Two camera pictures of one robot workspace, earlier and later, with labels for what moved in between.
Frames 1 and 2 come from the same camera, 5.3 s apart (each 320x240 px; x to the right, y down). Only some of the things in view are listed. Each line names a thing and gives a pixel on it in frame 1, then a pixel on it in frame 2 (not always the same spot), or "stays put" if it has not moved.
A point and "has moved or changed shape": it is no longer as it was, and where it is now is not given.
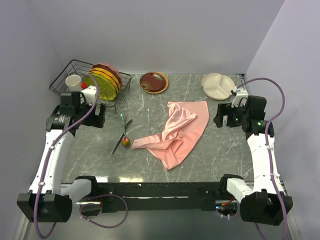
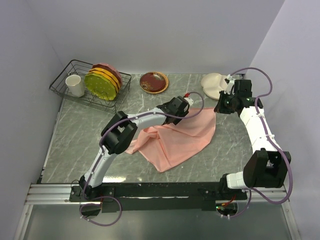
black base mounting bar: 155,197 stays put
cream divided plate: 217,86 stays put
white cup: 73,82 stays put
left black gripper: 99,119 to 184,112
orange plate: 99,70 stays put
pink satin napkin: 186,124 has moved or changed shape
